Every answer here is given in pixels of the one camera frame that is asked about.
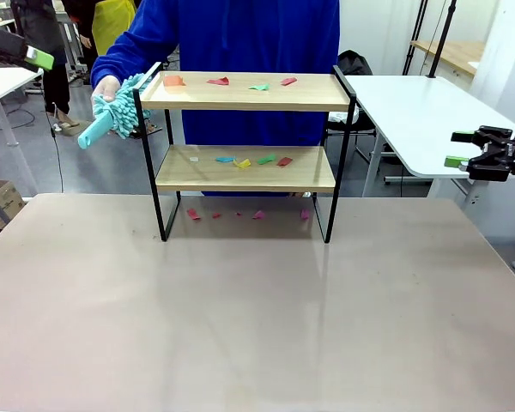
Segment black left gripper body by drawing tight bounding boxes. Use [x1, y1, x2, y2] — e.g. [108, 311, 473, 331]
[0, 24, 31, 70]

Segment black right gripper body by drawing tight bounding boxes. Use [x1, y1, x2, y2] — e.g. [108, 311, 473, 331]
[495, 127, 515, 175]

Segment teal chenille duster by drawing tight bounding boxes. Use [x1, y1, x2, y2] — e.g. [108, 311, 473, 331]
[76, 72, 154, 151]

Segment blue sleeved right forearm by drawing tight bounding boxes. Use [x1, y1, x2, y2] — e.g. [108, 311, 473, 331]
[90, 38, 175, 89]

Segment person's right hand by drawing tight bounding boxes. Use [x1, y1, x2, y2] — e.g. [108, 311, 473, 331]
[89, 76, 122, 104]

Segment person in dark clothes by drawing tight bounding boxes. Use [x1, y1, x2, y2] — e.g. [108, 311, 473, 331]
[10, 0, 83, 130]

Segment small white desk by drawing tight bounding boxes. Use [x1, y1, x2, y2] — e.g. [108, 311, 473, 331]
[0, 66, 45, 148]

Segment large white desk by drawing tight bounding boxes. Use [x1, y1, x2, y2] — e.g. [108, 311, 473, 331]
[342, 75, 515, 208]

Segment person in yellow apron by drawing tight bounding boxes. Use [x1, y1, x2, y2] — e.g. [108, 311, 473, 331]
[64, 0, 138, 59]

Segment light wooden table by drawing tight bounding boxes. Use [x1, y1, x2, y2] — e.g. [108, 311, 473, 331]
[409, 39, 486, 78]

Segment black tripod pole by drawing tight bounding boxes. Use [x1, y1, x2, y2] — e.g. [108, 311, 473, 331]
[427, 0, 458, 79]

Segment black tripod legs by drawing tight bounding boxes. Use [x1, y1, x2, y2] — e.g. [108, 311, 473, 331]
[402, 0, 430, 75]

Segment cardboard box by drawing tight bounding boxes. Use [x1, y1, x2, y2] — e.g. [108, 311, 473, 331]
[0, 179, 27, 224]

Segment white crumpled cloth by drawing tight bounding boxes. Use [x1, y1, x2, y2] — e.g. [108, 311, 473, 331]
[328, 109, 361, 125]

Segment black office chair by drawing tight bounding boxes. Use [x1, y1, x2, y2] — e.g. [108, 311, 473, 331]
[324, 49, 398, 186]

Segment person in blue hoodie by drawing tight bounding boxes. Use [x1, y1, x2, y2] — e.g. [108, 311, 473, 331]
[90, 0, 341, 148]

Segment black floor cable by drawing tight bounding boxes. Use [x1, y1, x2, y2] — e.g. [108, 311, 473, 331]
[45, 100, 65, 193]

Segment black frame two-tier wooden shelf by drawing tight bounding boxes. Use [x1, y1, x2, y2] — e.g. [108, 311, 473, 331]
[132, 62, 357, 245]

